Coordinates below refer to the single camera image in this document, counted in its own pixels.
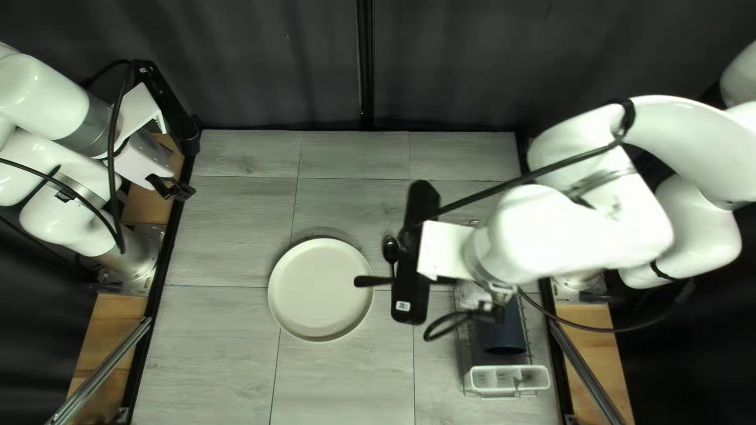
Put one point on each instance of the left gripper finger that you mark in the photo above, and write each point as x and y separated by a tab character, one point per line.
185	191
158	184

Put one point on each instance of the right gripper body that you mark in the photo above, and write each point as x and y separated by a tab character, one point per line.
443	251

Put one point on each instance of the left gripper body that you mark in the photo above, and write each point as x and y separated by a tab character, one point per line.
145	156

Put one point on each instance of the dark blue cup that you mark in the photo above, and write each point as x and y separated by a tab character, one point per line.
505	339

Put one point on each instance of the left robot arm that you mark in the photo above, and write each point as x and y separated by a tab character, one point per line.
41	94

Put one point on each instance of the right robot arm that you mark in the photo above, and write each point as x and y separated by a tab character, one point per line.
590	224

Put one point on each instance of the black spoon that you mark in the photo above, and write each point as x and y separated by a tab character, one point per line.
390	249

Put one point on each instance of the pale plate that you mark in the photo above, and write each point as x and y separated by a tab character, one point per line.
319	289

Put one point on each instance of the white cutlery holder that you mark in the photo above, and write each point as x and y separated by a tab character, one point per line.
502	388

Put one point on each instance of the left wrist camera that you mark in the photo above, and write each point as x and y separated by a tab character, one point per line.
171	112

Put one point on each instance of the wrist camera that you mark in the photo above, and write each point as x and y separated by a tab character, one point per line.
413	295
171	112

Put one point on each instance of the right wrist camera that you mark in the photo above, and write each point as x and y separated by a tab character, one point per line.
413	295

